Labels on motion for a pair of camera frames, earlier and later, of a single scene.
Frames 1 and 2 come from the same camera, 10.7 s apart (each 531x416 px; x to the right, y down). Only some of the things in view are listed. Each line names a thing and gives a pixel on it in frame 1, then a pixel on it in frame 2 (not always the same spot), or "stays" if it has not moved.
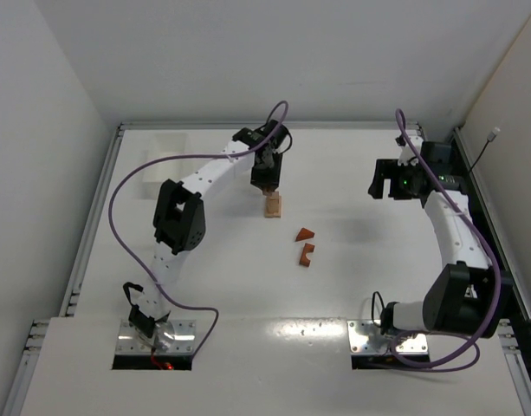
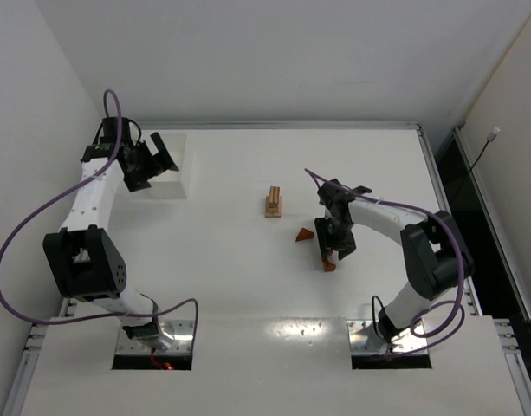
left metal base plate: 131,341 stays
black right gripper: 392,178 → 334,237
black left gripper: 266,178 → 148,165
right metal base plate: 365,337 stays
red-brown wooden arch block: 307,249 → 328,266
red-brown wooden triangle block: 304,234 stays
